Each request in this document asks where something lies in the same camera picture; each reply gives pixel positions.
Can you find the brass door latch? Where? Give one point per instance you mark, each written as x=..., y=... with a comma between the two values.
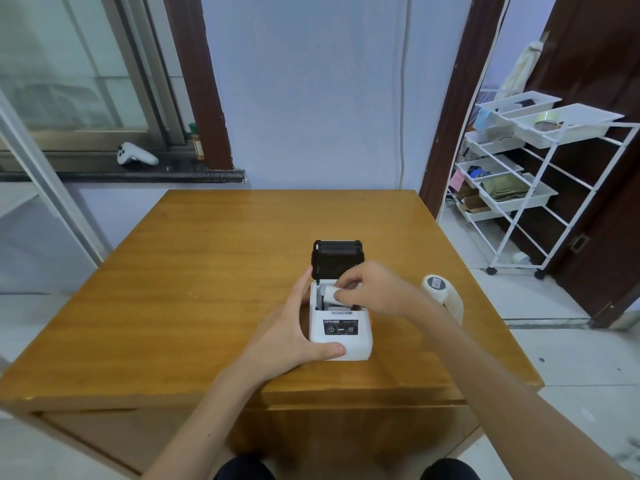
x=580, y=243

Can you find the clear tape roll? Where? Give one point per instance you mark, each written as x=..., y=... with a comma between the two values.
x=547, y=125

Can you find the white tray with cloth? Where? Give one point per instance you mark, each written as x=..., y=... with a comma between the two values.
x=542, y=192

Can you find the pink paper sheet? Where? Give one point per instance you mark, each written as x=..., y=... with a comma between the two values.
x=455, y=182

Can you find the small blue item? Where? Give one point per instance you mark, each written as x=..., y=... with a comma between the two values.
x=477, y=172

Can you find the dark brown wooden door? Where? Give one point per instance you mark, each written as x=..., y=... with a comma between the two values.
x=600, y=59

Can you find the person's left leg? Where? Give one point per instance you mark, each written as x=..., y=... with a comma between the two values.
x=245, y=469

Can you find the person's left thumb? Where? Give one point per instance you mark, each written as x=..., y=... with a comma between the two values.
x=325, y=351

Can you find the brown cardboard box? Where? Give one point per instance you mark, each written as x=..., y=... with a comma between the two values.
x=472, y=202

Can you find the hanging white cloth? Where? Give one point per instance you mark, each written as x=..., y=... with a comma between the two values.
x=522, y=69

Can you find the small green-capped bottle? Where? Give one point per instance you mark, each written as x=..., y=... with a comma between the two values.
x=197, y=142

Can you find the large white plastic tray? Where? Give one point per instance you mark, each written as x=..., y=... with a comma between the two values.
x=585, y=117

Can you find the white handheld controller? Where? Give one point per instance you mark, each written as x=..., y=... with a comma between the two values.
x=135, y=153

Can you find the brown wooden window post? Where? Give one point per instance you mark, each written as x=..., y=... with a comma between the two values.
x=200, y=79

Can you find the folded olive green cloth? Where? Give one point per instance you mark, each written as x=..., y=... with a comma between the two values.
x=506, y=187

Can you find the dark stone window sill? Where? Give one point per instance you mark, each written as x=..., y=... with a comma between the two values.
x=150, y=172

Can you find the light blue packet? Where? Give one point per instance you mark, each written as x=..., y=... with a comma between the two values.
x=482, y=119

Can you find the person's leg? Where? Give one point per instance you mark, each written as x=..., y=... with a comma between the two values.
x=450, y=470
x=245, y=469

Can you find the sliding glass window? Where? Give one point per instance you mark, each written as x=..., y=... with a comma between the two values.
x=75, y=69

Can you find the person's left forearm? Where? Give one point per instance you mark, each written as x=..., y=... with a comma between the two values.
x=210, y=424

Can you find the person's left hand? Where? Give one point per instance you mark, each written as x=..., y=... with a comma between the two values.
x=280, y=339

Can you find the person's right leg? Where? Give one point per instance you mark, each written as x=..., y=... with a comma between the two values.
x=450, y=470

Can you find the small white paper roll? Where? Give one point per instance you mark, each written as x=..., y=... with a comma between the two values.
x=328, y=294

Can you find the person's right thumb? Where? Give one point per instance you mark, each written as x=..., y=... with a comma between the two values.
x=350, y=297

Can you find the narrow white plastic tray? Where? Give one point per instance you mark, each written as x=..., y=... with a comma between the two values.
x=542, y=98

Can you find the person's right hand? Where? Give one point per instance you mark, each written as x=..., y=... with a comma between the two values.
x=385, y=292

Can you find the person's right forearm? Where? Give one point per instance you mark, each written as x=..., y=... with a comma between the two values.
x=505, y=389

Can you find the brown wooden door frame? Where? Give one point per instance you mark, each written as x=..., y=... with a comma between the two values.
x=457, y=104

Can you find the grey metal sliding frame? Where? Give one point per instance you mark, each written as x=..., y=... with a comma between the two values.
x=45, y=179

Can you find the white label printer black lid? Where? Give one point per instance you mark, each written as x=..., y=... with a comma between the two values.
x=363, y=338

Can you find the white tray with blue item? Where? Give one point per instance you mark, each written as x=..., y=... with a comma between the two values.
x=500, y=163

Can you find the large white label roll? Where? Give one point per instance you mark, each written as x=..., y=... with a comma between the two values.
x=442, y=294

